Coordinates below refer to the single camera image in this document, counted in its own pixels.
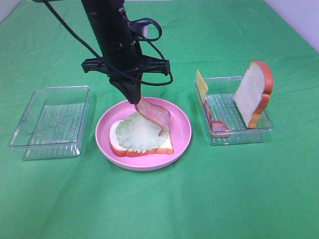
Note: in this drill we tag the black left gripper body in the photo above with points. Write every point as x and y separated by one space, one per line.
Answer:
127 65

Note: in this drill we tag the green lettuce leaf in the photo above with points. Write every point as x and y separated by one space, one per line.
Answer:
140 135

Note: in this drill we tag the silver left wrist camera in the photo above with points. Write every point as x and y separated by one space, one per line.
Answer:
145 30

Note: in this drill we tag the pink round plate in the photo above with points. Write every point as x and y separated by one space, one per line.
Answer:
180 131

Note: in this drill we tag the left clear plastic container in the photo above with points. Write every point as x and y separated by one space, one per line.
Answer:
53 123

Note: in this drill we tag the green tablecloth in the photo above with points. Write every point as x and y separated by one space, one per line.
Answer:
267 190

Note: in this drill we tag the right clear plastic container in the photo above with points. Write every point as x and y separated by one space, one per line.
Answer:
220 96

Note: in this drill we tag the yellow cheese slice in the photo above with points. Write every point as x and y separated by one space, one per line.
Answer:
201 85

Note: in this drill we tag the clear plastic container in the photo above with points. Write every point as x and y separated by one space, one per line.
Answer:
220 96
53 123

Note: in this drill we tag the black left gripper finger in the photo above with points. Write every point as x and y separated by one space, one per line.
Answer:
125 89
134 93

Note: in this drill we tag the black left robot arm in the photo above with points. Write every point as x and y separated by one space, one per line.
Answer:
113 30

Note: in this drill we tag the bread slice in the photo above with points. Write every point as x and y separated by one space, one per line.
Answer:
166 148
253 93

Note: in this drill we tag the bacon strip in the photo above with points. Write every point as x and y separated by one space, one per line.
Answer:
154 113
216 125

